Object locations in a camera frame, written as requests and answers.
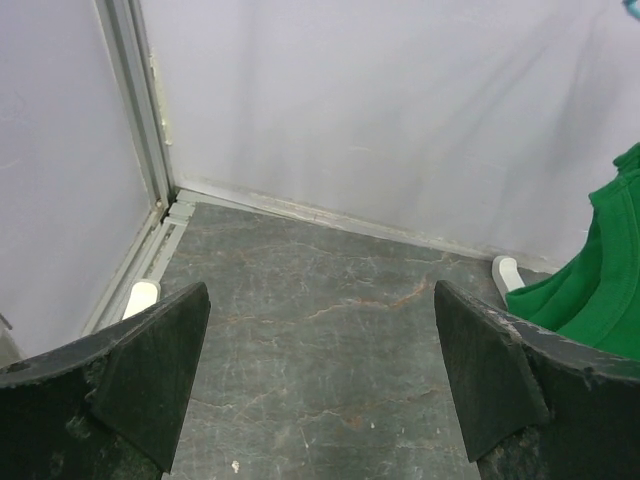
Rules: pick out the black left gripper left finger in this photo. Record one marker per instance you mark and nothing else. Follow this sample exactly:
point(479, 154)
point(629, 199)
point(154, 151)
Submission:
point(110, 405)

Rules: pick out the teal wire clothes hanger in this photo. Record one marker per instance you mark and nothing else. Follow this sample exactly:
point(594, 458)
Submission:
point(632, 8)

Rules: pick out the green cloth on hanger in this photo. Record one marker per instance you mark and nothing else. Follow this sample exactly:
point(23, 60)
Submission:
point(594, 299)

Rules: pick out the silver white clothes rail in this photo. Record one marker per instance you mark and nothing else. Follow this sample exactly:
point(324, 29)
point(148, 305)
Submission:
point(505, 273)

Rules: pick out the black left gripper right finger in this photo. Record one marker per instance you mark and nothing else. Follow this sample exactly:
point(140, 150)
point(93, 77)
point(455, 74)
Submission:
point(532, 404)

